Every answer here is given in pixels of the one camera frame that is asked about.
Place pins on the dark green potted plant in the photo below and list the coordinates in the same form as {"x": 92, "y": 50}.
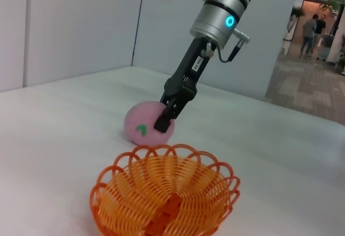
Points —
{"x": 342, "y": 63}

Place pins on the person in black shirt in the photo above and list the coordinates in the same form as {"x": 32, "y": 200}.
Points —
{"x": 320, "y": 27}

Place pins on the plant on white column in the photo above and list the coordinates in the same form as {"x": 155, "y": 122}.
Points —
{"x": 289, "y": 39}

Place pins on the person in grey shirt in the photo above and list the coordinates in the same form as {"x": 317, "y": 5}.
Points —
{"x": 308, "y": 28}

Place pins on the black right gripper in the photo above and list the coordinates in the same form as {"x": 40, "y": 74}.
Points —
{"x": 194, "y": 63}

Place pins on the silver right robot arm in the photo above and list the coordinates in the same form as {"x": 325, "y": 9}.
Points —
{"x": 218, "y": 23}

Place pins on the pink plush peach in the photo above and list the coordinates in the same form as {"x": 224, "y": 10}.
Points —
{"x": 134, "y": 120}

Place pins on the orange woven plastic basket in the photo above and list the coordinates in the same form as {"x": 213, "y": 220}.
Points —
{"x": 167, "y": 214}

